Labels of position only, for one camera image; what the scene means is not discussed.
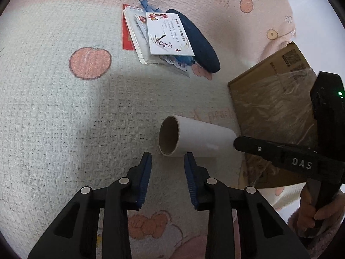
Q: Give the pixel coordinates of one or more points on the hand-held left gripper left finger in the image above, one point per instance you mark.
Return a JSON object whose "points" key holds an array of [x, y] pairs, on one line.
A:
{"points": [[144, 178]]}

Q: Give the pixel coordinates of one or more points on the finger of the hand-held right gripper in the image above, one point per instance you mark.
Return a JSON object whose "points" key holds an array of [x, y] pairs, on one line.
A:
{"points": [[250, 145]]}

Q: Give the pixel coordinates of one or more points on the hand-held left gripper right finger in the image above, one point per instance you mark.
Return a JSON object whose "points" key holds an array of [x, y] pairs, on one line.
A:
{"points": [[190, 180]]}

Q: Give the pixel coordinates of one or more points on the white paper tube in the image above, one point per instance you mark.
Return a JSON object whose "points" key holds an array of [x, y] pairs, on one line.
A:
{"points": [[202, 137]]}

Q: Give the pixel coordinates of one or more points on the brown cardboard box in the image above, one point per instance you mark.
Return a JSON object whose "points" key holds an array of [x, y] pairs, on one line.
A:
{"points": [[269, 99]]}

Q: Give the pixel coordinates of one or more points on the person's right hand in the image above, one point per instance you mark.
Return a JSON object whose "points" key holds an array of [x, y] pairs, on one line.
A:
{"points": [[306, 210]]}

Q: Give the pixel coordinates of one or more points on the blue patterned paper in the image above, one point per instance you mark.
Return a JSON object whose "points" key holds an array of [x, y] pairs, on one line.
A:
{"points": [[180, 60]]}

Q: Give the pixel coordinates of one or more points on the dark blue case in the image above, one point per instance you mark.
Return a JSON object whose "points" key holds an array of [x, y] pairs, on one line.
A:
{"points": [[202, 45]]}

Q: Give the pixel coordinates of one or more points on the printed waffle blanket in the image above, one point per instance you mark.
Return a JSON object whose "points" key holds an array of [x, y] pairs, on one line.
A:
{"points": [[54, 113]]}

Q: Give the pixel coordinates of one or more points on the spiral notebook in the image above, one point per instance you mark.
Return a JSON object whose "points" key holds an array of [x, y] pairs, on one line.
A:
{"points": [[138, 43]]}

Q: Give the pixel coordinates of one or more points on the white floral card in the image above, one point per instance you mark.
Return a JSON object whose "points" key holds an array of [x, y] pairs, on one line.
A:
{"points": [[167, 32]]}

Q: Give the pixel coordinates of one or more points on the red card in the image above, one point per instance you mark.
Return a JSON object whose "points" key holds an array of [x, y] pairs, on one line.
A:
{"points": [[126, 35]]}

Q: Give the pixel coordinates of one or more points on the blue pen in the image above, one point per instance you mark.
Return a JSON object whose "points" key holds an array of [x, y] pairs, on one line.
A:
{"points": [[147, 5]]}

